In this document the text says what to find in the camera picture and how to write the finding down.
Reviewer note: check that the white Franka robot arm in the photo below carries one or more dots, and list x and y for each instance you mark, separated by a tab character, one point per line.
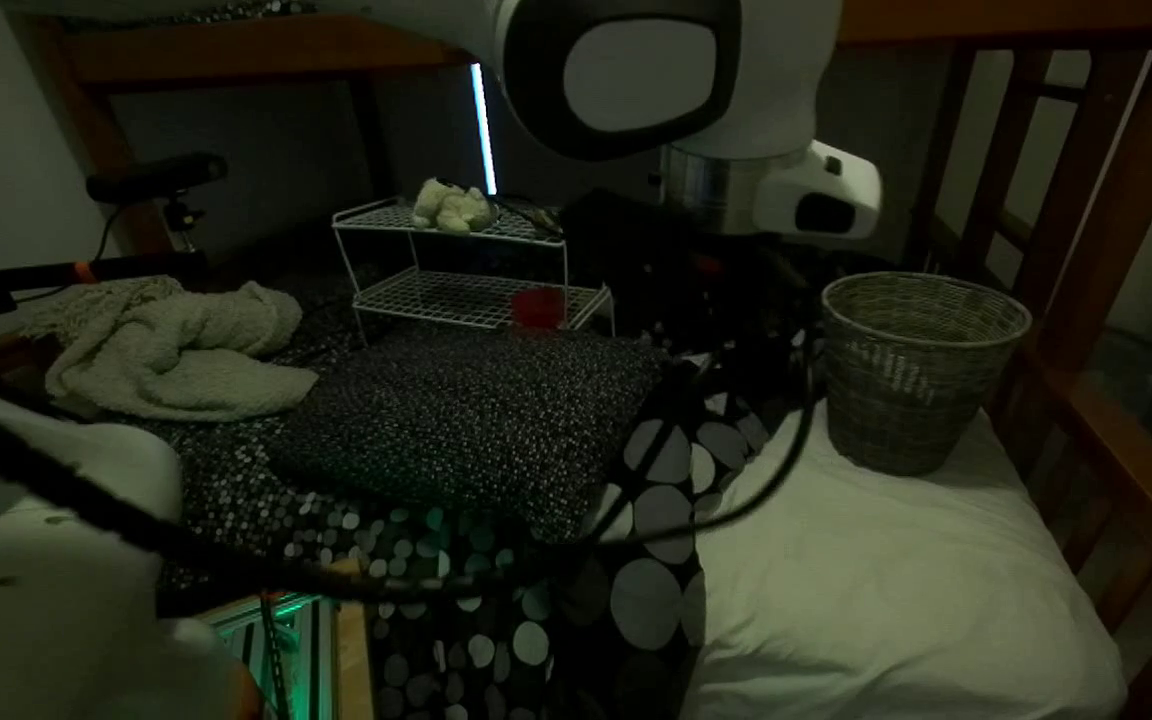
760	83

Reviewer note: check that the black stand pole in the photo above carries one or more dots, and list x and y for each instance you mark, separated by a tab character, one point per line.
43	275

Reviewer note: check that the black polka dot blanket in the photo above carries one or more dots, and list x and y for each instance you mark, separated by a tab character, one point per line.
662	587

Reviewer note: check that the white cloth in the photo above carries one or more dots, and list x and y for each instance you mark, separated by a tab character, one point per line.
898	587

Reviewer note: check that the wooden bunk bed frame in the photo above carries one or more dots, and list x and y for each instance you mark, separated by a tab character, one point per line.
1109	265

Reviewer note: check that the cream plush toy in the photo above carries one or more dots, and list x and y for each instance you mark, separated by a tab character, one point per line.
448	204

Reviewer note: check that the green lit screen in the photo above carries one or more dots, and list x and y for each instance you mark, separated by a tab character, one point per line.
278	640

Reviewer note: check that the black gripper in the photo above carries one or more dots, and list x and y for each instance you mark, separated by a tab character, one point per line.
680	265

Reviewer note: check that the grey waste bin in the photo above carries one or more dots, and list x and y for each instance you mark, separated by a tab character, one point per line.
923	365

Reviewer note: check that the beige towel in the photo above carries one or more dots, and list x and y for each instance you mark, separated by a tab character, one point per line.
162	351

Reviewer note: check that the dark speckled pillow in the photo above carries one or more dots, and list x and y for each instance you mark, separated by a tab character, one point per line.
469	416

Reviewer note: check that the black camera on stand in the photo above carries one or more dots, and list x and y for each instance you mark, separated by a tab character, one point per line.
159	179

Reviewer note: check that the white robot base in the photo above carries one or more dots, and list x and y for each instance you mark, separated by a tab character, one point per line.
50	587

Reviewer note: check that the white light strip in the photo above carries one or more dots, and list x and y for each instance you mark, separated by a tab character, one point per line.
483	127

